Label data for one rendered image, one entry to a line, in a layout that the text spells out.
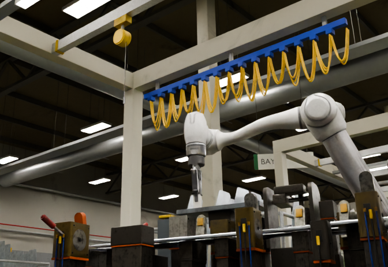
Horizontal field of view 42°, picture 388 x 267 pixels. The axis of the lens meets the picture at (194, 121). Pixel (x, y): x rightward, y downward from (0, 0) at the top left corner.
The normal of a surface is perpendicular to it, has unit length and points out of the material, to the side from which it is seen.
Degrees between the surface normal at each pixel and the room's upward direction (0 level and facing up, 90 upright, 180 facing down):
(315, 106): 99
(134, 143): 90
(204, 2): 90
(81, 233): 90
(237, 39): 90
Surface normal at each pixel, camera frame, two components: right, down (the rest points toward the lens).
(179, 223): -0.44, -0.31
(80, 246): 0.90, -0.18
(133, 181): 0.77, -0.24
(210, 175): -0.64, -0.26
